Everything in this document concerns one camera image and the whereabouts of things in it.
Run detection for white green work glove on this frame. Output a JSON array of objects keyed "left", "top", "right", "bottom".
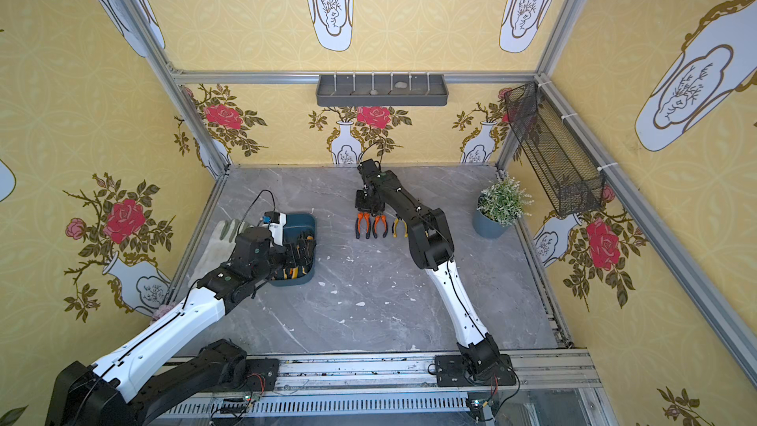
[{"left": 189, "top": 219, "right": 250, "bottom": 283}]

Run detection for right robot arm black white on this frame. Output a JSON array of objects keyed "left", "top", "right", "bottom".
[{"left": 356, "top": 160, "right": 500, "bottom": 381}]

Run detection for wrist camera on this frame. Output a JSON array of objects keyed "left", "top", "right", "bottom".
[
  {"left": 358, "top": 159, "right": 382, "bottom": 179},
  {"left": 262, "top": 211, "right": 287, "bottom": 246}
]

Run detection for grey wall shelf tray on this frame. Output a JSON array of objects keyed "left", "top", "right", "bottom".
[{"left": 315, "top": 72, "right": 449, "bottom": 108}]

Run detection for orange long-nose pliers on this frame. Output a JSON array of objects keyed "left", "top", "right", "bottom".
[{"left": 372, "top": 213, "right": 390, "bottom": 239}]

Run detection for orange black needle pliers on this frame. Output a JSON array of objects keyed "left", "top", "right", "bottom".
[{"left": 355, "top": 212, "right": 373, "bottom": 239}]

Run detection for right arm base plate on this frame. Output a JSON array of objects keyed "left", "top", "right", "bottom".
[{"left": 433, "top": 354, "right": 518, "bottom": 388}]

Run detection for green white artificial plant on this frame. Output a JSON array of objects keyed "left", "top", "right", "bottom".
[{"left": 477, "top": 177, "right": 533, "bottom": 226}]

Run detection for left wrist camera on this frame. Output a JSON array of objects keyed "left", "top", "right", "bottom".
[{"left": 262, "top": 211, "right": 287, "bottom": 246}]

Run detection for teal storage box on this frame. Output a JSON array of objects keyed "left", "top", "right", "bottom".
[{"left": 268, "top": 213, "right": 315, "bottom": 287}]

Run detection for blue plant pot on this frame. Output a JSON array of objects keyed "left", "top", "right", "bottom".
[{"left": 472, "top": 195, "right": 509, "bottom": 240}]

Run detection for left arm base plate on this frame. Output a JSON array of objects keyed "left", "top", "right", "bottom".
[{"left": 200, "top": 357, "right": 280, "bottom": 392}]

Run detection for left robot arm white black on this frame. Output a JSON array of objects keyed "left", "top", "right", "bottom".
[{"left": 45, "top": 226, "right": 317, "bottom": 425}]

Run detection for black wire mesh basket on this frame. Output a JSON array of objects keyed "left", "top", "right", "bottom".
[{"left": 504, "top": 83, "right": 605, "bottom": 217}]

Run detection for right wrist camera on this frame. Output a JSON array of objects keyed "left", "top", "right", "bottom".
[{"left": 358, "top": 159, "right": 382, "bottom": 179}]

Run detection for yellow black long-nose pliers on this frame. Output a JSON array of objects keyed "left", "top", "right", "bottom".
[{"left": 392, "top": 217, "right": 408, "bottom": 238}]

